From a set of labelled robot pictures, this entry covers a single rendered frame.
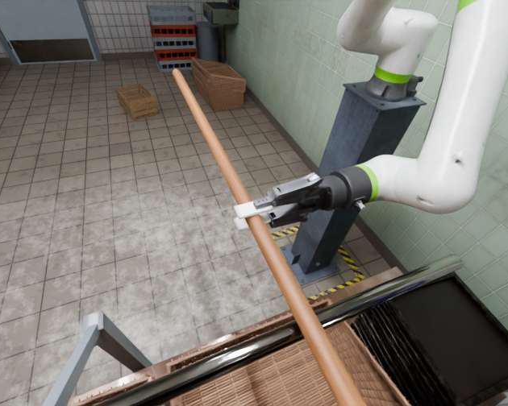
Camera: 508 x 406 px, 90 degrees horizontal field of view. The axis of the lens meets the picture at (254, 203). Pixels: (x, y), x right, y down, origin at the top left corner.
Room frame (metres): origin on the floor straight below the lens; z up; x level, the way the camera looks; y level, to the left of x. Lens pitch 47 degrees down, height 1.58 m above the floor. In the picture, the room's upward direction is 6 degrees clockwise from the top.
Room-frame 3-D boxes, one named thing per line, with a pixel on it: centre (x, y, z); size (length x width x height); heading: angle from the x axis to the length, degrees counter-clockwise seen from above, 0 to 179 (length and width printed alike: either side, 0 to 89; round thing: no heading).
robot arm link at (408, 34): (1.00, -0.43, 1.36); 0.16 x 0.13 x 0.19; 82
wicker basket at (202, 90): (3.29, 0.62, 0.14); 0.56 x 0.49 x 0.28; 33
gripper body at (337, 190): (0.40, -0.14, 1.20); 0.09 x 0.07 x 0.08; 118
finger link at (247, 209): (0.33, 0.00, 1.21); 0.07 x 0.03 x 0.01; 118
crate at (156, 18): (4.30, 1.46, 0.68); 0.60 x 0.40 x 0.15; 117
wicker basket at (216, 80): (3.28, 0.61, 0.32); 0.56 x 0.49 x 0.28; 35
